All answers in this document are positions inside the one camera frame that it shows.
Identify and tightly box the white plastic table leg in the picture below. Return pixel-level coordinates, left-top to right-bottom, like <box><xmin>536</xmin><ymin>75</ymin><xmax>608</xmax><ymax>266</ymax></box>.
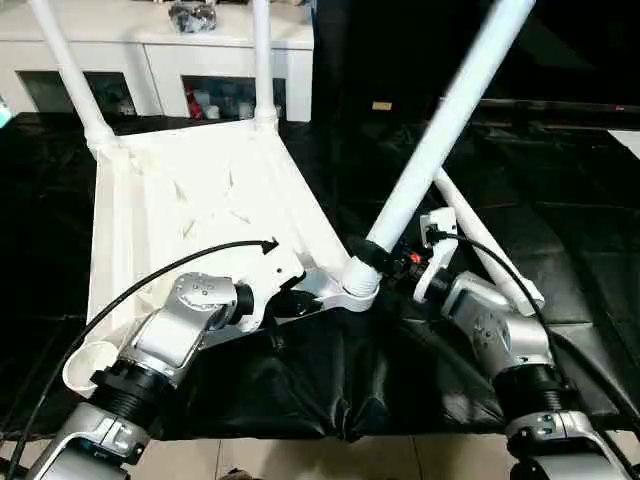
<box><xmin>341</xmin><ymin>0</ymin><xmax>539</xmax><ymax>305</ymax></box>
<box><xmin>248</xmin><ymin>0</ymin><xmax>279</xmax><ymax>127</ymax></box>
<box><xmin>433</xmin><ymin>166</ymin><xmax>547</xmax><ymax>318</ymax></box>
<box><xmin>28</xmin><ymin>0</ymin><xmax>120</xmax><ymax>152</ymax></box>

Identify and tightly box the white plastic table top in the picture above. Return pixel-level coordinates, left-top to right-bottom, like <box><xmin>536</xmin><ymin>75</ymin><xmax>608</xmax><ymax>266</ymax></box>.
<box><xmin>62</xmin><ymin>118</ymin><xmax>382</xmax><ymax>402</ymax></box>

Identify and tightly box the black table mat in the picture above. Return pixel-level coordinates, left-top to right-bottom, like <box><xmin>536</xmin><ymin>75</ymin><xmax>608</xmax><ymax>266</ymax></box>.
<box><xmin>0</xmin><ymin>111</ymin><xmax>640</xmax><ymax>442</ymax></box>

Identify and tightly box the white board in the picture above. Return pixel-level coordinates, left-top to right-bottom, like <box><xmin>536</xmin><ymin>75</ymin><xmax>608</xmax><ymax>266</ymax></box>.
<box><xmin>606</xmin><ymin>128</ymin><xmax>640</xmax><ymax>159</ymax></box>

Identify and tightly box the white glass-door cabinet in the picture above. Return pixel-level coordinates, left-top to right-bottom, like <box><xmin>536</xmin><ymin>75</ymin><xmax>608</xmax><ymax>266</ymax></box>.
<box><xmin>0</xmin><ymin>0</ymin><xmax>316</xmax><ymax>122</ymax></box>

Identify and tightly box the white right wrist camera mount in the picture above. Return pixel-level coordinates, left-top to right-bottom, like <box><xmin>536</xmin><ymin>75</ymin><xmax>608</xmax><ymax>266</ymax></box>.
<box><xmin>411</xmin><ymin>206</ymin><xmax>460</xmax><ymax>305</ymax></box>

